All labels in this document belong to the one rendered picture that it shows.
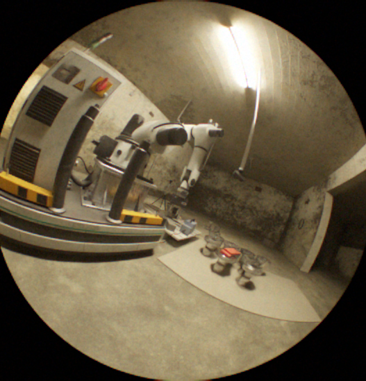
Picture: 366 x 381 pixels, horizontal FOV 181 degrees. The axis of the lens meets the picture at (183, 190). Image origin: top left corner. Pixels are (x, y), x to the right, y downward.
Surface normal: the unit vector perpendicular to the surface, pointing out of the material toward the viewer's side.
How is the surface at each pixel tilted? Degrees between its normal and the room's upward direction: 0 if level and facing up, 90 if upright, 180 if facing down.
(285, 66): 180
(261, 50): 180
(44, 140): 90
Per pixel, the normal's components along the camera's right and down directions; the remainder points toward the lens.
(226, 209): -0.47, -0.24
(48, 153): 0.74, 0.33
